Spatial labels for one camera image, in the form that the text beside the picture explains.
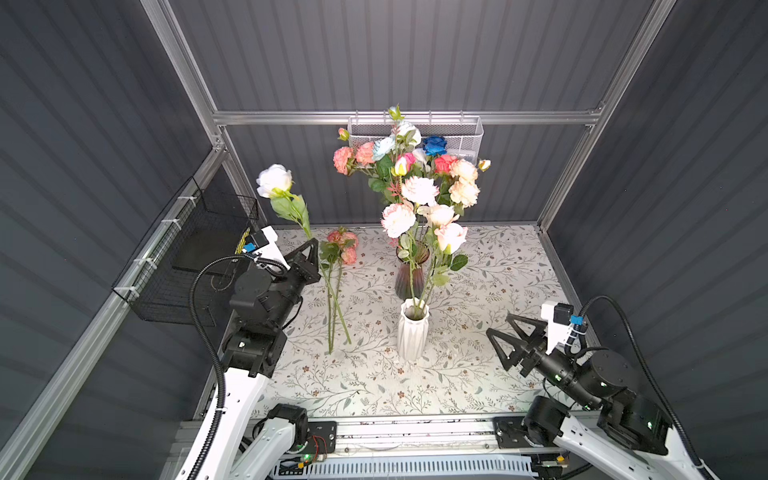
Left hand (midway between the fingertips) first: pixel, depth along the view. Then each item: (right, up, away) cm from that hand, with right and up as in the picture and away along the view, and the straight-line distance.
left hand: (317, 241), depth 63 cm
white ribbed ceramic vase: (+21, -21, +9) cm, 31 cm away
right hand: (+38, -18, -3) cm, 43 cm away
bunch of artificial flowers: (-3, 0, +48) cm, 48 cm away
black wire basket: (-37, +6, +20) cm, 43 cm away
